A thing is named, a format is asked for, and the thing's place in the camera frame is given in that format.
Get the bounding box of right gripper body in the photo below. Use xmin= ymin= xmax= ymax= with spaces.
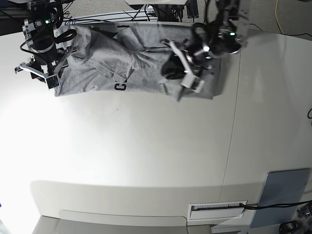
xmin=22 ymin=18 xmax=62 ymax=65

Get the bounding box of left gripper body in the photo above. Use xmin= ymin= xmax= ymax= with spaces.
xmin=186 ymin=22 xmax=249 ymax=68

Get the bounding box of grey T-shirt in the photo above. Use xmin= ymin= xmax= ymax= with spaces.
xmin=55 ymin=23 xmax=218 ymax=100

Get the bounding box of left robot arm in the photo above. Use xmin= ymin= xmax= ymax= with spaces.
xmin=161 ymin=0 xmax=250 ymax=93

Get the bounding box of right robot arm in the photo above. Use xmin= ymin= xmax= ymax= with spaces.
xmin=15 ymin=0 xmax=78 ymax=89

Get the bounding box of blue-grey flat panel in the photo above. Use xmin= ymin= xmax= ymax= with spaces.
xmin=250 ymin=168 xmax=310 ymax=228

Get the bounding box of black device bottom right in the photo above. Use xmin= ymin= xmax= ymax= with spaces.
xmin=279 ymin=220 xmax=300 ymax=234

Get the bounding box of aluminium frame stand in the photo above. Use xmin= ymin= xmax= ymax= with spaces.
xmin=125 ymin=0 xmax=199 ymax=22

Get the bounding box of yellow cable on floor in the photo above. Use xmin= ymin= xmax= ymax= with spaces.
xmin=274 ymin=0 xmax=312 ymax=38

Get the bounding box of white table cable grommet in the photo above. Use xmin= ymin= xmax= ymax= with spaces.
xmin=187 ymin=200 xmax=247 ymax=221

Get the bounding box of black cable over panel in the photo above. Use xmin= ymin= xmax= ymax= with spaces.
xmin=240 ymin=200 xmax=310 ymax=210

